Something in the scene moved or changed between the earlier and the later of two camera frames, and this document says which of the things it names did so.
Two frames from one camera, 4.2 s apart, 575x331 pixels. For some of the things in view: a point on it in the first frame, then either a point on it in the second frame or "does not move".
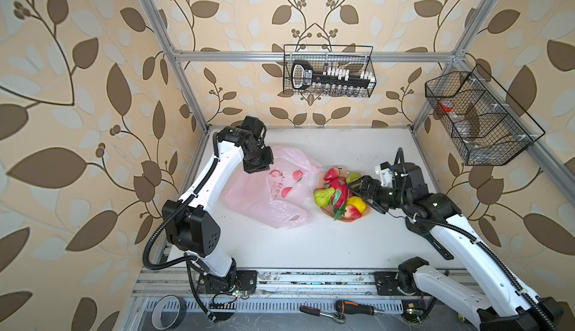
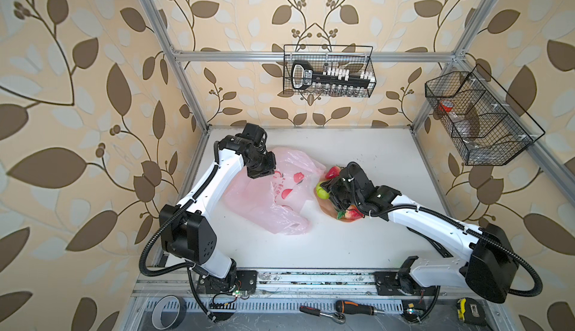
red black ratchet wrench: x=338 y=317 does not move
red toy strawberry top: x=332 y=173 does not move
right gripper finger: x=364 y=184 -> x=327 y=185
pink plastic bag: x=277 y=197 does not move
